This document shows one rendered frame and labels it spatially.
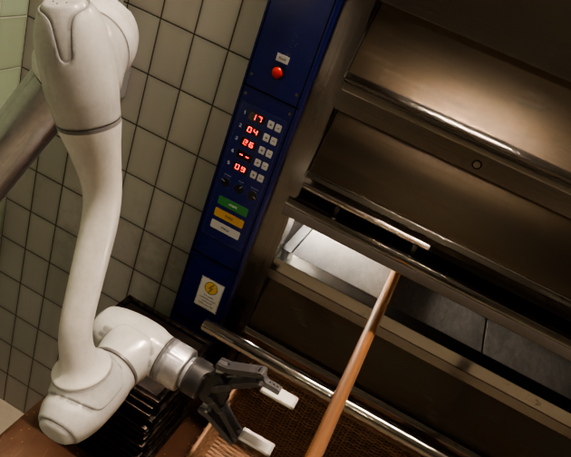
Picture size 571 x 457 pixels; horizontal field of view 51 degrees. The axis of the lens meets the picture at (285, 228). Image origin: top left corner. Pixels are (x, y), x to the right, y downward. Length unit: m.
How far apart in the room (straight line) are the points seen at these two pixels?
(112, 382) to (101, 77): 0.52
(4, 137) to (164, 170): 0.63
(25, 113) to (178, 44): 0.57
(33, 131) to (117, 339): 0.41
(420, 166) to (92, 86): 0.82
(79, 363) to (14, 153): 0.40
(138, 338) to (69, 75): 0.52
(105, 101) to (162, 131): 0.75
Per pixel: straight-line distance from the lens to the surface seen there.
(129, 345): 1.17
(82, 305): 1.04
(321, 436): 1.19
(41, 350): 2.37
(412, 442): 1.34
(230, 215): 1.61
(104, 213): 1.02
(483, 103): 1.39
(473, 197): 1.47
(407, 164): 1.46
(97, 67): 0.93
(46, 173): 1.98
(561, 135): 1.41
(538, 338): 1.43
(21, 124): 1.16
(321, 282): 1.63
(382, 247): 1.37
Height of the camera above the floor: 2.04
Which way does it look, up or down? 29 degrees down
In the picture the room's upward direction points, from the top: 22 degrees clockwise
